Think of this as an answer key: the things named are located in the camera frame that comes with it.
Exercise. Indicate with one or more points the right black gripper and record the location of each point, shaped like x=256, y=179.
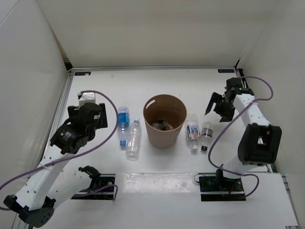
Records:
x=226, y=116

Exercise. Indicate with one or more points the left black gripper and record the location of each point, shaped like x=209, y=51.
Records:
x=102, y=122

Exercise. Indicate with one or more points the black label plastic bottle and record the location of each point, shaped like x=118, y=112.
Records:
x=206, y=136

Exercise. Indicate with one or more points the orange blue label bottle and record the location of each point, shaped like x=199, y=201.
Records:
x=192, y=132

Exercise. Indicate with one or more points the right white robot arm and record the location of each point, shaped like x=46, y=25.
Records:
x=260, y=142

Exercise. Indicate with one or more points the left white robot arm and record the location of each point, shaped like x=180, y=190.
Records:
x=36, y=202

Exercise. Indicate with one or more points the brown round waste bin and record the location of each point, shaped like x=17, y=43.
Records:
x=170, y=109

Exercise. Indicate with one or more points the crushed bottles inside bin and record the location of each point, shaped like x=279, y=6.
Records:
x=162, y=125

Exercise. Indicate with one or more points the blue label plastic bottle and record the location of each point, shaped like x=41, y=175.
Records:
x=123, y=125

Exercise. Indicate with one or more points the clear plastic bottle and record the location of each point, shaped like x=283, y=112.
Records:
x=133, y=140

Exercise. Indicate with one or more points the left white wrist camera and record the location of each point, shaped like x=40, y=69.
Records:
x=86, y=98

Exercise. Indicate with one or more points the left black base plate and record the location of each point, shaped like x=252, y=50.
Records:
x=101, y=189

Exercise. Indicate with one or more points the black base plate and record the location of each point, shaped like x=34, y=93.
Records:
x=101, y=189
x=216, y=188

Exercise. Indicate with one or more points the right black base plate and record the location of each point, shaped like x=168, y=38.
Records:
x=216, y=188

